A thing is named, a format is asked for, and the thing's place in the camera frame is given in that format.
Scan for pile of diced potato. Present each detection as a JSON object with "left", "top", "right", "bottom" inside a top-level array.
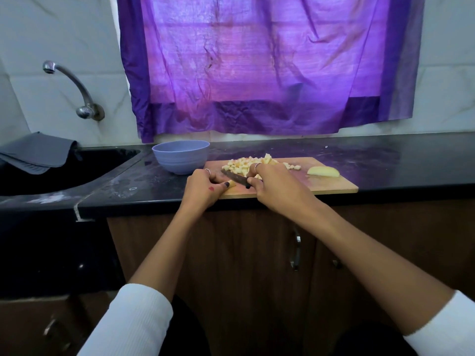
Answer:
[{"left": 221, "top": 152, "right": 303, "bottom": 178}]

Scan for wooden cutting board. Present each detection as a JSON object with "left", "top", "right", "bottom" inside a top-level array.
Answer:
[{"left": 202, "top": 156, "right": 359, "bottom": 200}]

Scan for person's right forearm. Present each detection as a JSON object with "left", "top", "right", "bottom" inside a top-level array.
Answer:
[{"left": 300, "top": 200, "right": 454, "bottom": 338}]

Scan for person's dark trousers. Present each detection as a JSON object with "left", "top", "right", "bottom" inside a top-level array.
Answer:
[{"left": 159, "top": 296, "right": 420, "bottom": 356}]

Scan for purple cloth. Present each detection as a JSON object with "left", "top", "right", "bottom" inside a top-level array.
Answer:
[{"left": 116, "top": 0, "right": 427, "bottom": 144}]

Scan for black handled knife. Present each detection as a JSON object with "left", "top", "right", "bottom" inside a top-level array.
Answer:
[{"left": 223, "top": 170, "right": 255, "bottom": 190}]

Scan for metal faucet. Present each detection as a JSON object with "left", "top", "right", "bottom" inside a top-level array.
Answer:
[{"left": 42, "top": 60, "right": 106, "bottom": 122}]

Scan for person's left hand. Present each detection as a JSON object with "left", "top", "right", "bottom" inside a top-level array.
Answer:
[{"left": 178, "top": 168, "right": 233, "bottom": 220}]

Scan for blue bowl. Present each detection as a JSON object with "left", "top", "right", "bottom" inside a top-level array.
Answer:
[{"left": 151, "top": 139, "right": 212, "bottom": 177}]

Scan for dark sink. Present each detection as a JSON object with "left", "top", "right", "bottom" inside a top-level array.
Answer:
[{"left": 0, "top": 146, "right": 142, "bottom": 197}]

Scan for grey cloth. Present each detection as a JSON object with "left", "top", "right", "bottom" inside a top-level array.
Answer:
[{"left": 0, "top": 132, "right": 81, "bottom": 176}]

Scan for potato slice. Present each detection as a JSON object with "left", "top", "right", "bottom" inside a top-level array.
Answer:
[{"left": 307, "top": 165, "right": 341, "bottom": 178}]

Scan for person's right hand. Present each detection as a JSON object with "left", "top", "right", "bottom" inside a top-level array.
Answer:
[{"left": 246, "top": 161, "right": 320, "bottom": 220}]

